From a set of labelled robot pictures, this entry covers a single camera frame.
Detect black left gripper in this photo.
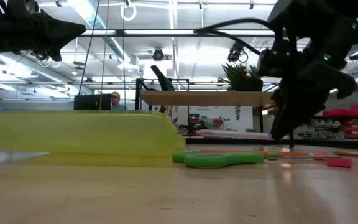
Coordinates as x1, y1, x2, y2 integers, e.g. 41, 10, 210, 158
7, 0, 87, 62

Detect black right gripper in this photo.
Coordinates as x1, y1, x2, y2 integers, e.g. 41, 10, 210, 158
270, 58, 358, 141

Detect pink eraser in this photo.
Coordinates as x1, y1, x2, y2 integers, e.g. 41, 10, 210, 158
326, 157, 353, 169

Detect green-handled scissors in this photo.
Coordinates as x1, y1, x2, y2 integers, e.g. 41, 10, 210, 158
172, 151, 343, 169

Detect yellow transparent pencil case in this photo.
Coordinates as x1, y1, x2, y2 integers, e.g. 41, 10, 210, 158
0, 109, 186, 167

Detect potted succulent plant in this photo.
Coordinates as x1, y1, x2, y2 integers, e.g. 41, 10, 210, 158
221, 62, 264, 92

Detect black overhead light bar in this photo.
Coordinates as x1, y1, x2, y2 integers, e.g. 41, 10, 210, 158
79, 29, 279, 38

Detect shelving with red grey bins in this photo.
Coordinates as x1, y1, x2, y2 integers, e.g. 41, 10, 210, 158
292, 104, 358, 141

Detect black monitor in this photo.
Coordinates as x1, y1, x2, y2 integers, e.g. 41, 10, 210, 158
73, 93, 112, 111

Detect wooden riser shelf black legs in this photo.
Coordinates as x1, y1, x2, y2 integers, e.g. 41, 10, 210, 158
135, 77, 294, 149

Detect person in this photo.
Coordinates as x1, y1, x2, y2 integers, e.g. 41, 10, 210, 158
109, 91, 127, 111

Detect black stapler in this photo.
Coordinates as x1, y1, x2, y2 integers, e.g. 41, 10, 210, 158
150, 64, 177, 91

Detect black hanging cable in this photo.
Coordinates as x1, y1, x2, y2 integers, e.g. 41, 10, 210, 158
78, 0, 101, 96

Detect yellow hanging cable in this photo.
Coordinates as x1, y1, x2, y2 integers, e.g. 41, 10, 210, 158
99, 0, 110, 110

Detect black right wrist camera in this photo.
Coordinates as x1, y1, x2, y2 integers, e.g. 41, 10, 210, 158
257, 46, 292, 78

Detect white cable loop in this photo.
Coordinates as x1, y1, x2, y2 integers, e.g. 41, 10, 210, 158
120, 2, 137, 22

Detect grey hanging cable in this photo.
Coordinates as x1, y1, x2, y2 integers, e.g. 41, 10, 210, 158
122, 0, 127, 110

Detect black camera with cable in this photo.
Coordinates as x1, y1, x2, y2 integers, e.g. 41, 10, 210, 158
227, 39, 249, 63

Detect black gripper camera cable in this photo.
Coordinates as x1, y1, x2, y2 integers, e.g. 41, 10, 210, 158
193, 17, 278, 56

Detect round black overhead camera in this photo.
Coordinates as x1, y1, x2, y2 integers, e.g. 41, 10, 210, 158
152, 47, 165, 62

